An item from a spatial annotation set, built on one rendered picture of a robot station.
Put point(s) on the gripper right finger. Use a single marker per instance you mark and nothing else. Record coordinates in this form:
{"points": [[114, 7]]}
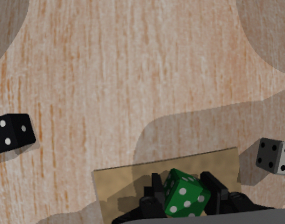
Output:
{"points": [[222, 201]]}

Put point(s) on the tan square mat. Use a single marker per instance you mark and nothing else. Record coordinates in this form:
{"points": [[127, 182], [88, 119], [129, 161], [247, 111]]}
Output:
{"points": [[120, 188]]}

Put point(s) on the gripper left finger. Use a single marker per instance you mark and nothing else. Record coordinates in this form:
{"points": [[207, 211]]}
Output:
{"points": [[152, 205]]}

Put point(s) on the green die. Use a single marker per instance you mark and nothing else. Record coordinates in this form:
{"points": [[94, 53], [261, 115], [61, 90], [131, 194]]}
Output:
{"points": [[185, 195]]}

